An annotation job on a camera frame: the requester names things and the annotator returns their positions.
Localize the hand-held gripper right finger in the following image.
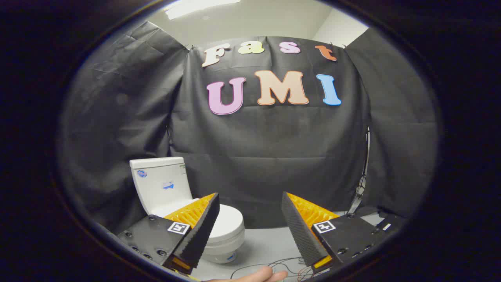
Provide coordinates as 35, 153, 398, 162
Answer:
281, 192, 387, 275

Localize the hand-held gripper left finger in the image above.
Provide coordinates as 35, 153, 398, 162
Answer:
117, 192, 220, 275

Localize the white toilet lid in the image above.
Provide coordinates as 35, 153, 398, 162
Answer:
152, 199, 245, 240

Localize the white ceramic toilet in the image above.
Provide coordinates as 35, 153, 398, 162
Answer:
130, 157, 246, 264

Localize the thin metal stand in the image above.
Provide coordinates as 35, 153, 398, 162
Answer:
346, 127, 371, 218

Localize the black backdrop cloth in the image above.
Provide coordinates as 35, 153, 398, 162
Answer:
59, 22, 439, 235

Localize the tangle of floor cables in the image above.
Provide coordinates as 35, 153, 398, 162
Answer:
230, 256, 315, 282

